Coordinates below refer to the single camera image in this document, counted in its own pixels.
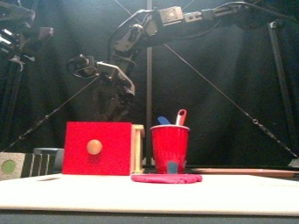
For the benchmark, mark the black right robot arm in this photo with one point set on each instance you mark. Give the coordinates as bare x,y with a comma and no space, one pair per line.
163,29

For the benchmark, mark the flat wooden tray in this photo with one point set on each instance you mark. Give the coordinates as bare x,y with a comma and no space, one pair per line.
244,172

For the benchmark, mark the vertical metal frame pole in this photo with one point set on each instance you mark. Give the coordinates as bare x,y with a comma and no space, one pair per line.
148,96

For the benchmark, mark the grey bowl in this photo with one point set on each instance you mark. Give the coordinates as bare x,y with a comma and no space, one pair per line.
49,157

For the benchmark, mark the white cutting board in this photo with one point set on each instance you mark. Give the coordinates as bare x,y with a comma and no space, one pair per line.
147,195

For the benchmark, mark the slanted black frame post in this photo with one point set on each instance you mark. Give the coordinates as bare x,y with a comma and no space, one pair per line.
281,87

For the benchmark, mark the flat pink dough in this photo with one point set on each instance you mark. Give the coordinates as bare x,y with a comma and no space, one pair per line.
165,178

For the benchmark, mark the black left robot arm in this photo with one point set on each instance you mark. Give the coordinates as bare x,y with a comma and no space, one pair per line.
18,32

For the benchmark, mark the blue tool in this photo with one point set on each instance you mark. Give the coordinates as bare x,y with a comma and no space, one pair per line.
163,120

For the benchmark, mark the red drawer with wooden knob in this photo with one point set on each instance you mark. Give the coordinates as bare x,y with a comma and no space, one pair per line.
97,148

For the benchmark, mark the black white striped box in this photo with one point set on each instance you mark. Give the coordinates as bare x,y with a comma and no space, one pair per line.
36,164

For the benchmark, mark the red plastic cup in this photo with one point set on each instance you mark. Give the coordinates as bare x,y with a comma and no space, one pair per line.
169,148

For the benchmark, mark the grey block with green circle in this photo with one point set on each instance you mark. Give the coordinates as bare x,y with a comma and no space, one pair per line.
10,165

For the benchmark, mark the wooden drawer frame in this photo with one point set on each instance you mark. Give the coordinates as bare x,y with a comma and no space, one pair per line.
137,148

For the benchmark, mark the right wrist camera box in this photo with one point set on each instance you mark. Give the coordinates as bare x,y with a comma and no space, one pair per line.
81,67

